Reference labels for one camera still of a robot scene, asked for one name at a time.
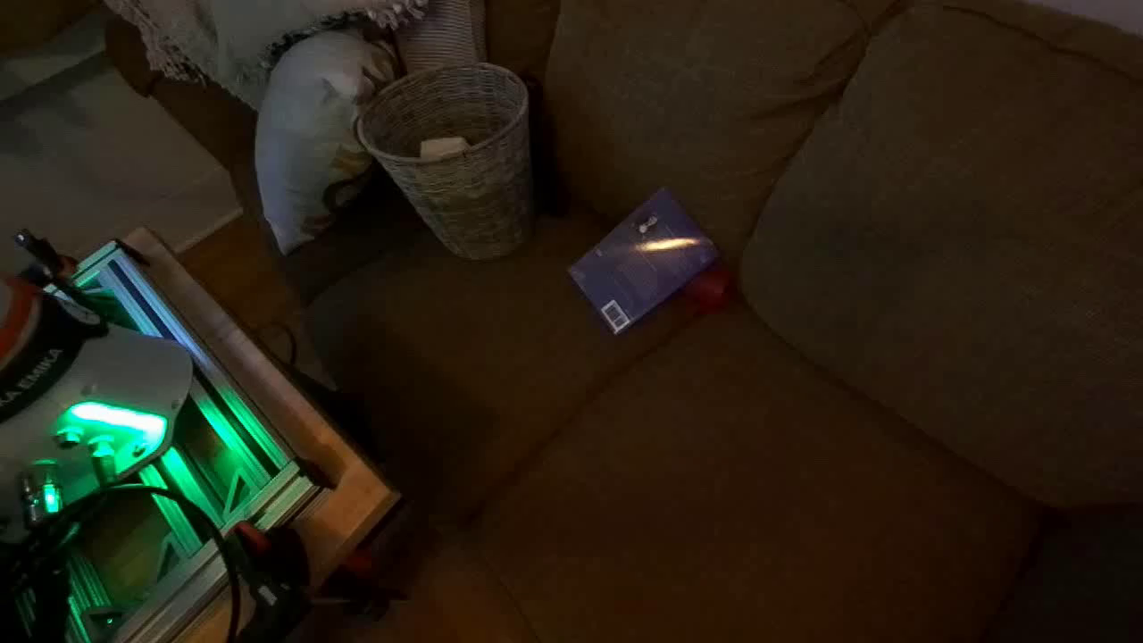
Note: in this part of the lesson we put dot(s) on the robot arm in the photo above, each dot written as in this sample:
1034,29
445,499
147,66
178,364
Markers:
80,393

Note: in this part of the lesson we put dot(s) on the woven wicker basket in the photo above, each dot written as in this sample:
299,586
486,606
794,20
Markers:
464,179

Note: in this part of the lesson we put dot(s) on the brown couch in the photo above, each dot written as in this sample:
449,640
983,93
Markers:
759,357

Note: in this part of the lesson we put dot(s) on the blue book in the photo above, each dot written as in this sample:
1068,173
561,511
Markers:
638,263

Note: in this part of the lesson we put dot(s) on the red ball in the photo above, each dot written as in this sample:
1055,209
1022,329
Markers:
712,290

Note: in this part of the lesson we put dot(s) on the striped cushion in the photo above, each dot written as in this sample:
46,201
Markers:
442,31

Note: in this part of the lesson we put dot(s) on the white patterned pillow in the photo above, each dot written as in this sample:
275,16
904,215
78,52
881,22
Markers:
304,143

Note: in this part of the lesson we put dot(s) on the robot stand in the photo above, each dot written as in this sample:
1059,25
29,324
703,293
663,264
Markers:
259,420

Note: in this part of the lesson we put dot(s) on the red and black clamp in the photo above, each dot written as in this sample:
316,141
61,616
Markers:
277,572

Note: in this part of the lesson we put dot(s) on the fringed cream blanket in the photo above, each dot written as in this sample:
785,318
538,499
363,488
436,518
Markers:
232,36

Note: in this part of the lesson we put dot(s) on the light rug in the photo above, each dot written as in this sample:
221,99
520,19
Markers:
89,152

